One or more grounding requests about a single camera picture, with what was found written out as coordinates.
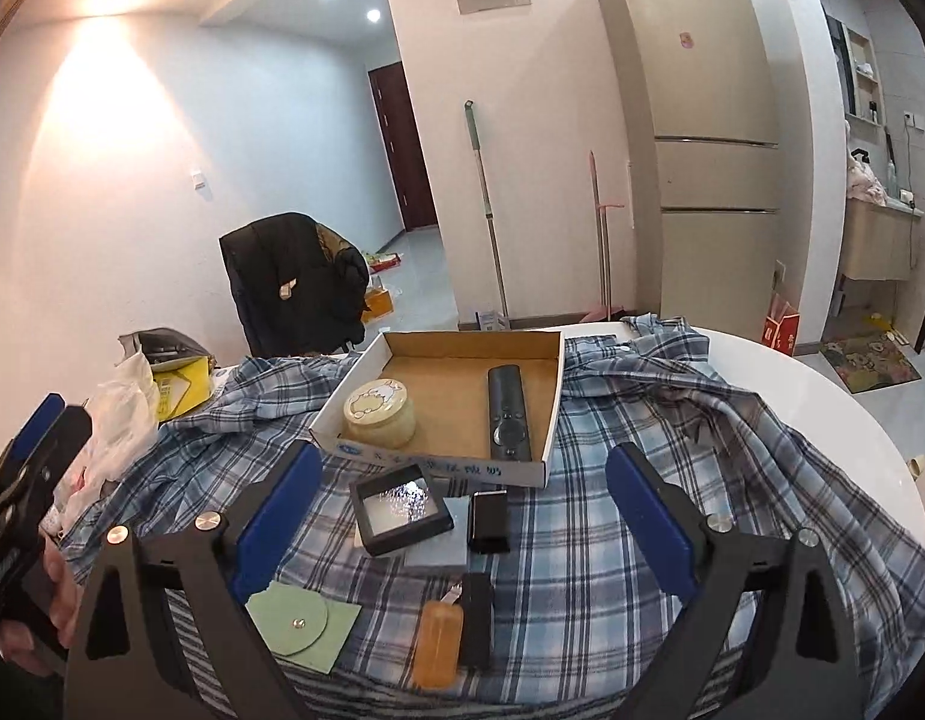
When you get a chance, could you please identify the green paper disc sleeve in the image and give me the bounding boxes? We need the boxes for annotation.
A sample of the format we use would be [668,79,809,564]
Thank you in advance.
[246,582,361,674]

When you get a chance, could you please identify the black slim rectangular device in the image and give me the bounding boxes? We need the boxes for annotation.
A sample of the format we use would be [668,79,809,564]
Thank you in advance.
[456,574,495,671]

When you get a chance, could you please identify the small black rectangular box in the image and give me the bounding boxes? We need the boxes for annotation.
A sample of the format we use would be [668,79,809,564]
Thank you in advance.
[467,489,511,554]

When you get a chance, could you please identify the round bunny lid jar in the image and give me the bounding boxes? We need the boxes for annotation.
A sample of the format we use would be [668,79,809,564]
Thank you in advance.
[343,379,417,449]

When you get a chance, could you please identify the black remote control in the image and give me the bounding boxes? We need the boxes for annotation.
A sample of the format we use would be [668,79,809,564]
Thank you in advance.
[487,364,532,461]

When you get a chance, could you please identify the white grey box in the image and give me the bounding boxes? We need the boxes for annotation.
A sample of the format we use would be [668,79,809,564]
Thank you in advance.
[357,497,469,571]

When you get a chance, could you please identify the left hand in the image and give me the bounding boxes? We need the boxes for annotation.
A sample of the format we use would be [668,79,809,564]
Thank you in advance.
[0,538,83,678]

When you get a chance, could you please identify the white plastic bag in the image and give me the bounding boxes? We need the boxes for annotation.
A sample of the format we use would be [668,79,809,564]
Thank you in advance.
[42,333,160,538]

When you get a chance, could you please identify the yellow cardboard box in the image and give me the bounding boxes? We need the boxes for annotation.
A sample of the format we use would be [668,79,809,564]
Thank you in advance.
[153,356,213,422]

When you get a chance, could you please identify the blue plaid shirt cloth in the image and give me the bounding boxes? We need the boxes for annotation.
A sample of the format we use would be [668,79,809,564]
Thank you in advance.
[62,316,925,718]

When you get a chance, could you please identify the patterned floor mat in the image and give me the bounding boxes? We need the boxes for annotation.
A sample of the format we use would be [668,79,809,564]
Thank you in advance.
[821,333,921,395]

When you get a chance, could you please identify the red gift bag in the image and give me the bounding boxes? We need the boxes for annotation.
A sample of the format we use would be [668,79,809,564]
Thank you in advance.
[762,293,799,356]

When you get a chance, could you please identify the black jacket on chair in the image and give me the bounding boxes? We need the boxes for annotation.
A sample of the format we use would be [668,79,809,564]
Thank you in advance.
[220,211,369,358]

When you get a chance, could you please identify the pink broom with dustpan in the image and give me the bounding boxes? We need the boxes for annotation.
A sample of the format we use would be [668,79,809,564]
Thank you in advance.
[583,153,625,323]

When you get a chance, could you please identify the orange box on floor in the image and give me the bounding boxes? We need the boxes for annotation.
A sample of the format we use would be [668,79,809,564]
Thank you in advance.
[361,286,394,323]

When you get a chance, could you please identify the white cardboard tray box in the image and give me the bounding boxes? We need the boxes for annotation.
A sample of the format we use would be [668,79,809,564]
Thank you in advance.
[309,328,565,489]

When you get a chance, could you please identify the beige bathroom sink cabinet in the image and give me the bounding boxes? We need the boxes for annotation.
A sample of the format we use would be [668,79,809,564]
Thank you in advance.
[840,199,923,281]

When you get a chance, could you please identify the grey green mop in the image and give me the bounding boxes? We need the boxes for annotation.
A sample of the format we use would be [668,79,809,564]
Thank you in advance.
[464,99,511,330]

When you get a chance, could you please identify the dark brown entrance door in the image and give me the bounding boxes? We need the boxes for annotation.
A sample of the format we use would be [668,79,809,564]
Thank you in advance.
[368,62,438,231]

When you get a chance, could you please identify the beige three-door refrigerator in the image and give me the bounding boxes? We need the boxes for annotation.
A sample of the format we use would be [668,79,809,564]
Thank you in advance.
[599,0,783,340]

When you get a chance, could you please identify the white wall switch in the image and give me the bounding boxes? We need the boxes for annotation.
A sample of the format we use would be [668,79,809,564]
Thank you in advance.
[190,172,211,200]

